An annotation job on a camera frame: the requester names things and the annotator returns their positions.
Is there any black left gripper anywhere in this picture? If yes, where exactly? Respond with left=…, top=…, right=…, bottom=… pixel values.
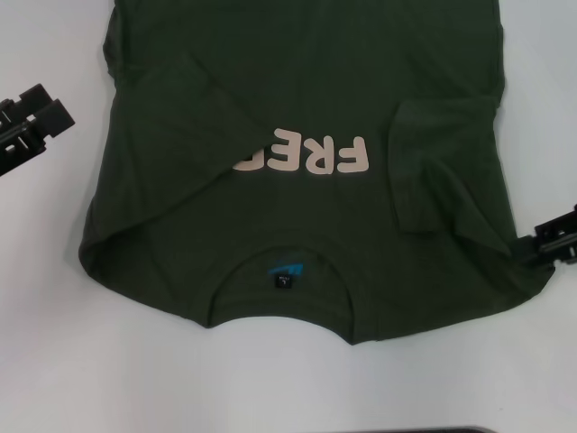
left=0, top=82, right=76, bottom=179

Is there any dark green FREE t-shirt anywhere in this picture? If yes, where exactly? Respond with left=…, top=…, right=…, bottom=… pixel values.
left=77, top=0, right=558, bottom=346

